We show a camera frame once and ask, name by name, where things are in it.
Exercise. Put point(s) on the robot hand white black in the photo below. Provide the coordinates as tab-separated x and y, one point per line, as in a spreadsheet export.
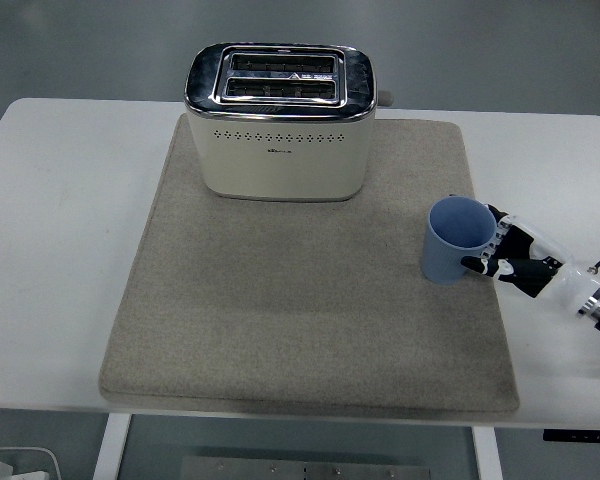
527	265

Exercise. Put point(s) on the light blue plastic cup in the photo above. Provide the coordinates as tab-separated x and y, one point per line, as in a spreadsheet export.
442	255

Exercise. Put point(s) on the black table control panel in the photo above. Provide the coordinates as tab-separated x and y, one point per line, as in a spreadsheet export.
580	436

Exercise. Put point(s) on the white table leg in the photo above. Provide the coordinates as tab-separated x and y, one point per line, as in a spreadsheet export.
487	452
111	447

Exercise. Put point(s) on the beige fabric mat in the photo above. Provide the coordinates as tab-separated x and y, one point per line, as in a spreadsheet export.
290	310

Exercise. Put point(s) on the cream two-slot toaster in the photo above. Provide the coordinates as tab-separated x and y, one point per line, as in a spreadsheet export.
280	160

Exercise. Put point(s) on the white plastic bin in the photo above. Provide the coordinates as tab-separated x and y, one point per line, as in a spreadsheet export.
25	462

